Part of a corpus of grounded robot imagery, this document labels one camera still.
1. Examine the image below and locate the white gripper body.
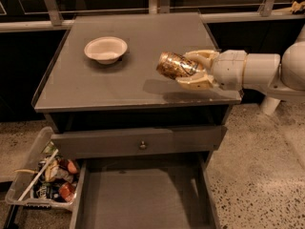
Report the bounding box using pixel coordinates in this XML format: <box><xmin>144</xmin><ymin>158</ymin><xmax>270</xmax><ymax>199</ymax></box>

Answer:
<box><xmin>212</xmin><ymin>50</ymin><xmax>247</xmax><ymax>91</ymax></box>

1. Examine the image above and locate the yellow crumpled snack bag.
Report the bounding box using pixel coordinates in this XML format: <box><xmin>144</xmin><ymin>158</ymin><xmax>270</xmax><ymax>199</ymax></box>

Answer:
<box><xmin>45</xmin><ymin>160</ymin><xmax>73</xmax><ymax>183</ymax></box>

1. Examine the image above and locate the white paper bowl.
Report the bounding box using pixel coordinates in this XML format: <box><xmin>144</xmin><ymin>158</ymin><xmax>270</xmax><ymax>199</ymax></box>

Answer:
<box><xmin>84</xmin><ymin>36</ymin><xmax>128</xmax><ymax>65</ymax></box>

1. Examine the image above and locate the metal railing frame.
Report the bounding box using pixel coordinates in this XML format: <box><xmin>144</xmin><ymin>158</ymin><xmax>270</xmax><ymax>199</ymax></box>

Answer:
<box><xmin>0</xmin><ymin>0</ymin><xmax>305</xmax><ymax>32</ymax></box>

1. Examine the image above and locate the orange red fruit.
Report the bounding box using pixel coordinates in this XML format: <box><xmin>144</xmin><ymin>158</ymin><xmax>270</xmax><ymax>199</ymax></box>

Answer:
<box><xmin>67</xmin><ymin>160</ymin><xmax>79</xmax><ymax>175</ymax></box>

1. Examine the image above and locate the open grey middle drawer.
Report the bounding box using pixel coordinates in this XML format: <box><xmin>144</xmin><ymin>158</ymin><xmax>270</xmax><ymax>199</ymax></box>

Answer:
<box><xmin>70</xmin><ymin>153</ymin><xmax>221</xmax><ymax>229</ymax></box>

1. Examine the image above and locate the grey top drawer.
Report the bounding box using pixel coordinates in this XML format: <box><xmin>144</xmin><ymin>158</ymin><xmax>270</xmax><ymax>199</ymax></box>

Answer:
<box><xmin>51</xmin><ymin>126</ymin><xmax>227</xmax><ymax>159</ymax></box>

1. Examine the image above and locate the white stick in bin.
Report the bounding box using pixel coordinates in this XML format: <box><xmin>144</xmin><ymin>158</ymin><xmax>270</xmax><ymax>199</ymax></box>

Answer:
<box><xmin>18</xmin><ymin>149</ymin><xmax>59</xmax><ymax>201</ymax></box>

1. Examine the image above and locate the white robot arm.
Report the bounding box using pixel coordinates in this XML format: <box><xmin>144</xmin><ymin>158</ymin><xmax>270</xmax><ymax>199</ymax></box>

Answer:
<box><xmin>176</xmin><ymin>33</ymin><xmax>305</xmax><ymax>115</ymax></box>

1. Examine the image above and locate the round metal drawer knob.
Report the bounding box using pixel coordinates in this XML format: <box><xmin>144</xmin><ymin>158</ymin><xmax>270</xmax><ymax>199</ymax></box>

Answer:
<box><xmin>139</xmin><ymin>141</ymin><xmax>148</xmax><ymax>151</ymax></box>

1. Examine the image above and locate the grey drawer cabinet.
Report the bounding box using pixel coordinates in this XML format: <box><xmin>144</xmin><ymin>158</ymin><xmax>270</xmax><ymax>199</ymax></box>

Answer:
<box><xmin>30</xmin><ymin>11</ymin><xmax>245</xmax><ymax>229</ymax></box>

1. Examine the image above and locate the orange soda can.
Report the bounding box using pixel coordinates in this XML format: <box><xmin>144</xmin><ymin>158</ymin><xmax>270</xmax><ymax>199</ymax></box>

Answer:
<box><xmin>156</xmin><ymin>52</ymin><xmax>203</xmax><ymax>79</ymax></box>

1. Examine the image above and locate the clear plastic bin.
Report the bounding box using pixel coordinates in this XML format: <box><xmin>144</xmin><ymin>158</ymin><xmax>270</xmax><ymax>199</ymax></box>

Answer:
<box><xmin>6</xmin><ymin>127</ymin><xmax>80</xmax><ymax>211</ymax></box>

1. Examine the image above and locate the dark blue can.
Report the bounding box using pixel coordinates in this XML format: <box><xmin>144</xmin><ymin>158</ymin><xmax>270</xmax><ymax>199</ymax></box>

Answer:
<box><xmin>33</xmin><ymin>183</ymin><xmax>60</xmax><ymax>200</ymax></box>

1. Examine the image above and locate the red snack packet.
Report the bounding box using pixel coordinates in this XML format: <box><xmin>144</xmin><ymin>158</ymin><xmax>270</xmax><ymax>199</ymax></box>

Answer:
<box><xmin>58</xmin><ymin>182</ymin><xmax>75</xmax><ymax>202</ymax></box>

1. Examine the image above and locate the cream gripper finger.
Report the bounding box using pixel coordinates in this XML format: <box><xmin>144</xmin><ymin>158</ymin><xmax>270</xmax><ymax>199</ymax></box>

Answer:
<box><xmin>184</xmin><ymin>50</ymin><xmax>219</xmax><ymax>71</ymax></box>
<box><xmin>176</xmin><ymin>72</ymin><xmax>218</xmax><ymax>91</ymax></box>

